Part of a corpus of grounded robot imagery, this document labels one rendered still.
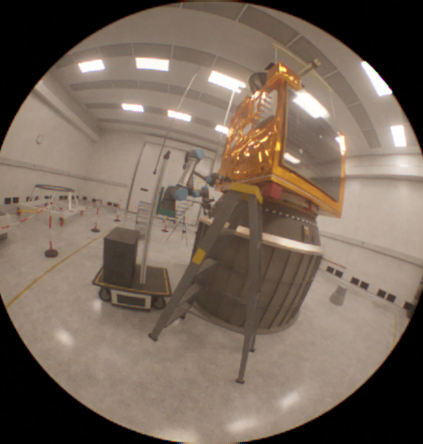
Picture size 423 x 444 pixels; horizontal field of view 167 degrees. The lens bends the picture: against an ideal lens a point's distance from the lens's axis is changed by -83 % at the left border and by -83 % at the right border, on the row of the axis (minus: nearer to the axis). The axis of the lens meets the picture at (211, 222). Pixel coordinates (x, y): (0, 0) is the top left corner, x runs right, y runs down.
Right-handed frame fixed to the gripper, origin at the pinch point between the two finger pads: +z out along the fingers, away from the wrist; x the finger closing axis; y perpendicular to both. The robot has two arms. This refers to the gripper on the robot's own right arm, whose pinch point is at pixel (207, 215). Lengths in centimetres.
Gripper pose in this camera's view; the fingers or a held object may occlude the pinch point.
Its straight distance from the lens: 157.7
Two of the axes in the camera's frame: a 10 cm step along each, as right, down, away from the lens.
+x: 4.3, 3.2, -8.4
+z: 0.7, 9.2, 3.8
